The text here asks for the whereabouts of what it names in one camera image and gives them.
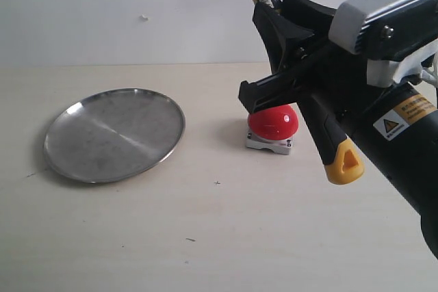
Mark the red dome push button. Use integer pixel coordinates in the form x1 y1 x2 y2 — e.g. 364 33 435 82
245 105 299 155

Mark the round steel plate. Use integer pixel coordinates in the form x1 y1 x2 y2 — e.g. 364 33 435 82
42 88 186 184

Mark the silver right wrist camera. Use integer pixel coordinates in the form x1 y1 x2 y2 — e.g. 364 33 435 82
328 0 437 88

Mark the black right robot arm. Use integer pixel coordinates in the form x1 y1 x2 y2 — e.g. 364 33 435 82
239 0 437 253

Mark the black yellow claw hammer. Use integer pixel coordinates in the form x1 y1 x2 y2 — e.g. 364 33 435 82
253 0 364 185

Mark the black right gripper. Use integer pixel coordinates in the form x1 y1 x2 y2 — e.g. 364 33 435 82
238 0 385 128

